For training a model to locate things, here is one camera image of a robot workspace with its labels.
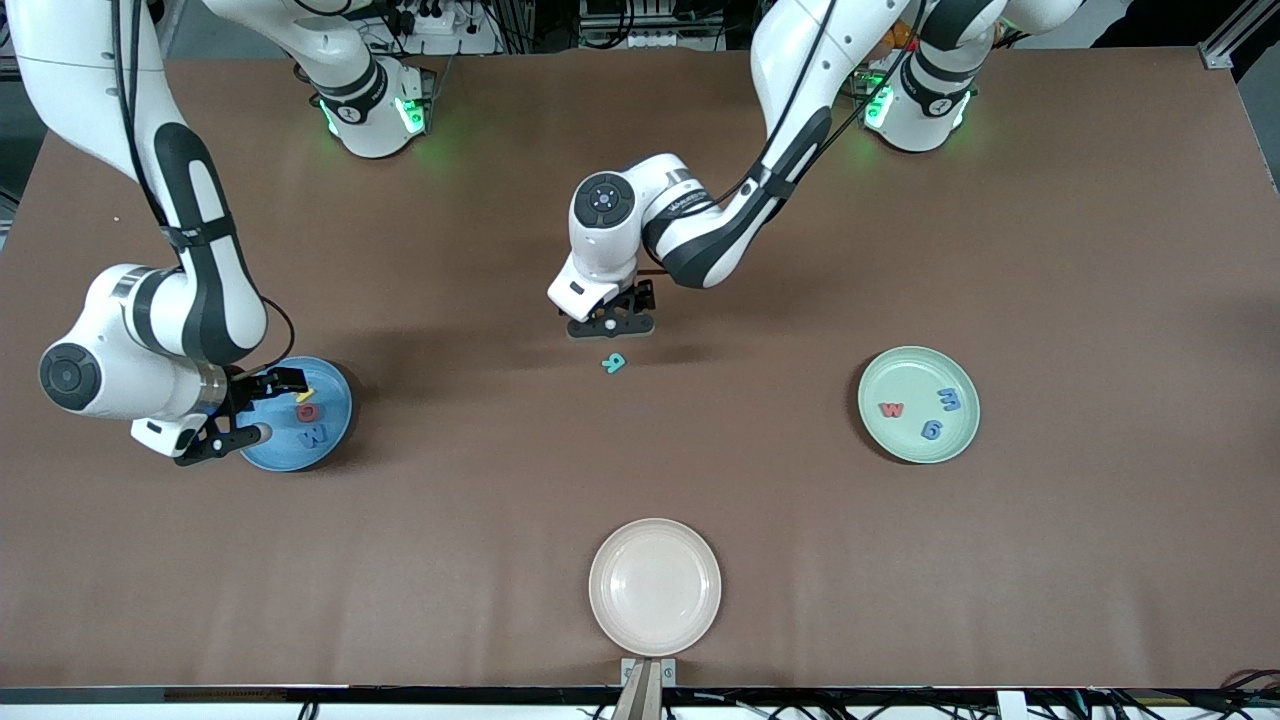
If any aluminium frame profile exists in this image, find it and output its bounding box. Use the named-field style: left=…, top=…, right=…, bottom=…
left=1200, top=0, right=1280, bottom=71

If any grey electronics rack box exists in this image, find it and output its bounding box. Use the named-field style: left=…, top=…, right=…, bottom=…
left=578, top=0, right=727, bottom=51

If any green plate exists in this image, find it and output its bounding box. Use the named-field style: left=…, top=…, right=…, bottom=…
left=857, top=346, right=982, bottom=466

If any black table edge rail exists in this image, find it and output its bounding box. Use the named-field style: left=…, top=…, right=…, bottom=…
left=0, top=686, right=1280, bottom=704

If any blue plate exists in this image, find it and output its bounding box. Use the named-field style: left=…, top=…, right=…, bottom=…
left=236, top=356, right=354, bottom=473

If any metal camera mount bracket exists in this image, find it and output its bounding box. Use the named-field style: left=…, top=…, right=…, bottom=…
left=620, top=658, right=677, bottom=720

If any cream plate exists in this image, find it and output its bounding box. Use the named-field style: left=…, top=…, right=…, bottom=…
left=588, top=518, right=723, bottom=659

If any white power strip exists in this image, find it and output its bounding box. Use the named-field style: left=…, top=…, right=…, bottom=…
left=385, top=0, right=501, bottom=56

